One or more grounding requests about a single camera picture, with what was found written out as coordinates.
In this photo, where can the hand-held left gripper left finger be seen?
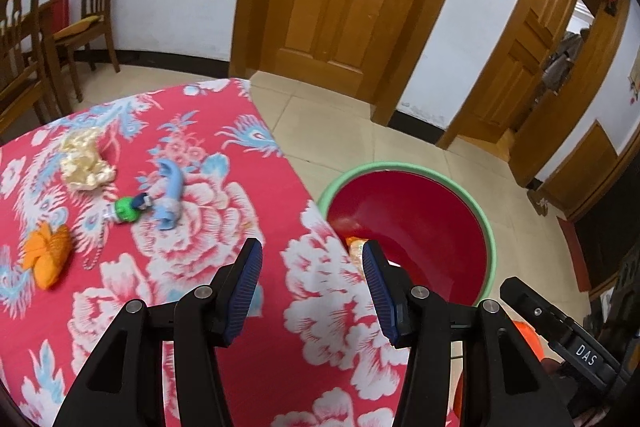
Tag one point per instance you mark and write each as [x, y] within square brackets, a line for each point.
[245, 287]

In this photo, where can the tall wooden chair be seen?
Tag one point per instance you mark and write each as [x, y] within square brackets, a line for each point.
[20, 32]

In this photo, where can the wooden dining table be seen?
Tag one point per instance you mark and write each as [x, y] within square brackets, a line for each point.
[50, 57]

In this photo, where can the blue plastic toy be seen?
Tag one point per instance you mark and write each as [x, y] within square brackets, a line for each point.
[169, 199]

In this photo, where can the red floral tablecloth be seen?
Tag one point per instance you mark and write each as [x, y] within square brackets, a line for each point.
[150, 297]

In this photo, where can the green and white toy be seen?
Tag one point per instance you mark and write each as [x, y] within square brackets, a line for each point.
[127, 209]

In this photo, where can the orange snack wrapper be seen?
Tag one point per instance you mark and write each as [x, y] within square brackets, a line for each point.
[357, 252]

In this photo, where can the open wooden door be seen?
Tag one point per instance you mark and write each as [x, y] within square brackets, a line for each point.
[545, 32]

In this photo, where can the red board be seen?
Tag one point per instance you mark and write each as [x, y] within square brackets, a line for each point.
[60, 7]

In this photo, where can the red basin with green rim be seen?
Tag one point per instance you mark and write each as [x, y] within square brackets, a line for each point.
[415, 227]

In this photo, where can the crumpled cream tissue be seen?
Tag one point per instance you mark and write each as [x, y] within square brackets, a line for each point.
[85, 159]

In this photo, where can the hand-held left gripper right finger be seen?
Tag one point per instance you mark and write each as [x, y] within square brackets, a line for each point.
[377, 287]

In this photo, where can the yellow seat cushion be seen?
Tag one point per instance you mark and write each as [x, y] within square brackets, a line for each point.
[75, 28]

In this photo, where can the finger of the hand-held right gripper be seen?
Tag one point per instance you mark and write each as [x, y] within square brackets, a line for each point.
[560, 332]

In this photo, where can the grey hanging clothes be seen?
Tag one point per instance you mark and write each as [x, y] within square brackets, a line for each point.
[556, 64]

